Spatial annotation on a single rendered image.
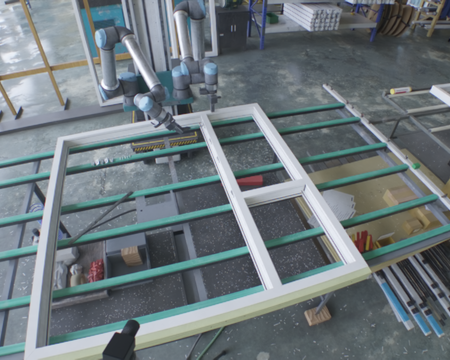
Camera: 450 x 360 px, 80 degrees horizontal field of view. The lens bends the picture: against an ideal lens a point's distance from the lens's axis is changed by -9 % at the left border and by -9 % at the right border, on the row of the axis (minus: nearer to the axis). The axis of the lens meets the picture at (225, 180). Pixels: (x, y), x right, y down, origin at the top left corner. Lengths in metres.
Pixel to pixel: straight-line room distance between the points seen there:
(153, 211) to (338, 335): 1.52
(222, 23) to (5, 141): 3.83
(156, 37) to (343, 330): 2.79
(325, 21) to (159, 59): 3.87
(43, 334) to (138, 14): 2.37
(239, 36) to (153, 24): 3.10
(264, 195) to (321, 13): 4.77
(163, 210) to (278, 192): 0.65
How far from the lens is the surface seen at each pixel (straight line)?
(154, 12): 2.79
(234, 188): 1.61
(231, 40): 5.70
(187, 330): 1.25
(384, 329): 2.48
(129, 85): 2.76
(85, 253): 1.95
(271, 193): 1.63
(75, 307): 1.81
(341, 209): 2.04
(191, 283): 1.73
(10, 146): 4.35
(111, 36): 2.28
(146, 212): 1.66
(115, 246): 1.79
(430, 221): 2.15
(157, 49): 2.88
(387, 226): 2.09
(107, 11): 5.54
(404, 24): 7.71
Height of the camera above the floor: 2.12
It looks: 46 degrees down
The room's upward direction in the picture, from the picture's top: straight up
